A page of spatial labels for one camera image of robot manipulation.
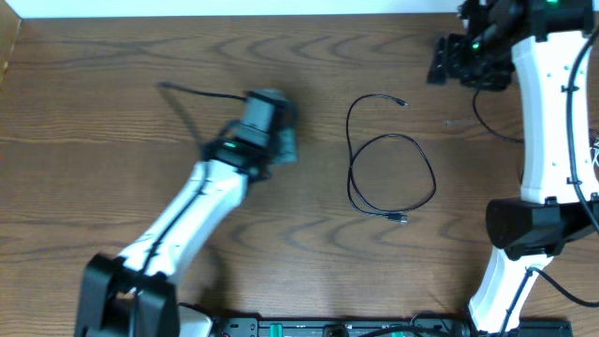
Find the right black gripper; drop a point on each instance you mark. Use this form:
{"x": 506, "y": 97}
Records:
{"x": 444, "y": 65}

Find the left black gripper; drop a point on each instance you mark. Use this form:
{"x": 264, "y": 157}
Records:
{"x": 286, "y": 136}

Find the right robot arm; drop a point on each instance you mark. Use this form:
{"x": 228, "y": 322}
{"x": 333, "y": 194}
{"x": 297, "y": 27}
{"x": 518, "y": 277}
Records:
{"x": 544, "y": 46}

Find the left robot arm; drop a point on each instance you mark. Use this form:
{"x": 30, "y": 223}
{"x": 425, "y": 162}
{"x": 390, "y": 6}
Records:
{"x": 135, "y": 293}

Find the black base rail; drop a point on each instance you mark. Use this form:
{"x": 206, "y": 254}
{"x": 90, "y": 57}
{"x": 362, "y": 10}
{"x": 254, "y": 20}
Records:
{"x": 374, "y": 327}

